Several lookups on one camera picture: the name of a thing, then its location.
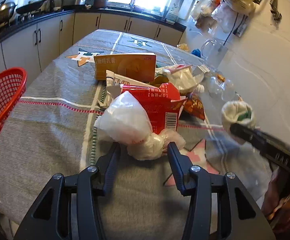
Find clear plastic bottle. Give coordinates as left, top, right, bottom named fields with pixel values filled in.
left=207, top=76, right=235, bottom=102

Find orange snack wrapper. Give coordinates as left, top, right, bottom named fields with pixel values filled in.
left=184, top=94, right=206, bottom=121

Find white knotted plastic bag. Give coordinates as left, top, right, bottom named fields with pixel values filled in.
left=94, top=92, right=185, bottom=161

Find white plastic packaging wrap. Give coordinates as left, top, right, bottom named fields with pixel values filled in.
left=155, top=64, right=205, bottom=95

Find red torn paper carton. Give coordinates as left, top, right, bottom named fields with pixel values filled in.
left=107, top=83, right=186, bottom=134

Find white medicine box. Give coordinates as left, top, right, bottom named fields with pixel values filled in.
left=97, top=69, right=150, bottom=108

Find orange cardboard box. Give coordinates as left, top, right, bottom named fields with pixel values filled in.
left=94, top=53, right=156, bottom=82

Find beige kitchen base cabinets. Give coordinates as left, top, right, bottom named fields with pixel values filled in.
left=0, top=9, right=186, bottom=83

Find grey star patterned tablecloth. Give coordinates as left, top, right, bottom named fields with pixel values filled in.
left=0, top=30, right=272, bottom=239

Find clear glass pitcher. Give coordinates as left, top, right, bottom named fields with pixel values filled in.
left=200, top=38, right=228, bottom=68

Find red plastic mesh basket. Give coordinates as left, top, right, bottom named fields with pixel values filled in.
left=0, top=67, right=27, bottom=131

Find yellow plastic bag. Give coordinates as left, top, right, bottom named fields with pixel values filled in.
left=177, top=43, right=189, bottom=52

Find hanging plastic bags with food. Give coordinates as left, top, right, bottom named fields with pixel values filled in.
left=191, top=0, right=255, bottom=33

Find steel wok with lid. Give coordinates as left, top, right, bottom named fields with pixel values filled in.
left=0, top=0, right=17, bottom=25

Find black frying pan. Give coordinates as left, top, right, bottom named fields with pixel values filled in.
left=16, top=0, right=47, bottom=15

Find silver rice cooker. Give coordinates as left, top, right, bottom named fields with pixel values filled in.
left=61, top=0, right=86, bottom=8

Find dark cooking pot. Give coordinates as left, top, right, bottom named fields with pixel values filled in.
left=93, top=0, right=109, bottom=9

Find blue cloth near wall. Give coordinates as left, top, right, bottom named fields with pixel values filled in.
left=191, top=49, right=201, bottom=57

